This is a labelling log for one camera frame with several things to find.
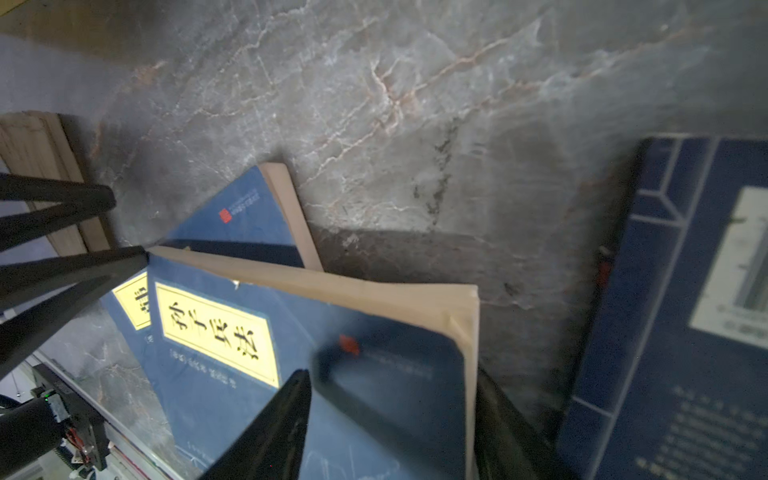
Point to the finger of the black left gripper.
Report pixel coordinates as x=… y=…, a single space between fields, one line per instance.
x=69 y=203
x=62 y=287

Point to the navy book text back cover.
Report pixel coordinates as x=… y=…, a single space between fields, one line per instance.
x=673 y=379

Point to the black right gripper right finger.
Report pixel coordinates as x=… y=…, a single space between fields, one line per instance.
x=506 y=445

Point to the navy book yellow label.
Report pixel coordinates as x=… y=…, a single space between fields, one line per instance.
x=34 y=144

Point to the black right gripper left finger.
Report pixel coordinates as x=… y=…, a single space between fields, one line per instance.
x=272 y=446

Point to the blue book white drawing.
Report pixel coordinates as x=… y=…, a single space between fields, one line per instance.
x=393 y=366

